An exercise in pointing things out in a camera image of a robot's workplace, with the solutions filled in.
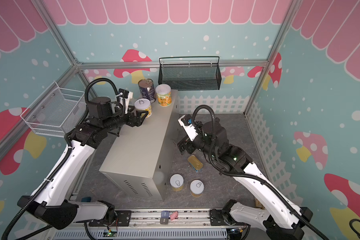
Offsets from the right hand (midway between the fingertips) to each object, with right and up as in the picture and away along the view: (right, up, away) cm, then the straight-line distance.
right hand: (180, 131), depth 61 cm
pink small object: (-3, -42, +12) cm, 44 cm away
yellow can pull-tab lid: (-3, -28, +20) cm, 34 cm away
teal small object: (-51, -36, +18) cm, 65 cm away
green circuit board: (-33, -50, +10) cm, 61 cm away
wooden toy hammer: (+40, -38, +16) cm, 58 cm away
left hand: (-19, +9, +7) cm, 22 cm away
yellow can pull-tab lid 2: (+8, -30, +18) cm, 36 cm away
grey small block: (-8, -43, +11) cm, 45 cm away
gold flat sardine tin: (+8, -20, +29) cm, 36 cm away
